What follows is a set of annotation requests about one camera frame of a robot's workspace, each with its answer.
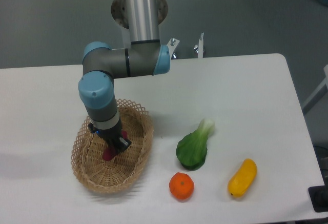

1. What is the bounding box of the yellow mango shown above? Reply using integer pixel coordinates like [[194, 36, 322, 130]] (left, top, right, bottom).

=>
[[228, 158, 257, 198]]

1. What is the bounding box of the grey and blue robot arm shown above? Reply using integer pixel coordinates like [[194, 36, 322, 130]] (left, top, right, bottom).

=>
[[78, 0, 172, 160]]

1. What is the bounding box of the orange tangerine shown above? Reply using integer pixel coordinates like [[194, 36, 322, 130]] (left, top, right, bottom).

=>
[[169, 172, 195, 200]]

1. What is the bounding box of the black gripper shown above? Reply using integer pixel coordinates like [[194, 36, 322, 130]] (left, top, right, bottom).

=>
[[88, 121, 132, 158]]

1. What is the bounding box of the white frame at right edge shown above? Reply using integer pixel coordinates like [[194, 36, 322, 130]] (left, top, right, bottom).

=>
[[301, 65, 327, 115]]

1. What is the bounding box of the purple sweet potato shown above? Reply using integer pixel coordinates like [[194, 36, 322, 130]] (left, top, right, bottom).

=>
[[102, 130, 131, 161]]

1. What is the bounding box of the oval wicker basket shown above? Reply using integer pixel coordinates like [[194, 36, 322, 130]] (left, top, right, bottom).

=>
[[71, 99, 154, 194]]

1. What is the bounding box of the black box at table edge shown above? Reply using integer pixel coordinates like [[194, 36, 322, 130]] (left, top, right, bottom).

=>
[[308, 186, 327, 213]]

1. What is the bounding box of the white metal base frame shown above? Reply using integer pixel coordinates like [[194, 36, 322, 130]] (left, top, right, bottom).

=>
[[167, 32, 205, 59]]

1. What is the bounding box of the green bok choy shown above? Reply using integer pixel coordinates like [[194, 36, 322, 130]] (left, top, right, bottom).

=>
[[176, 118, 215, 171]]

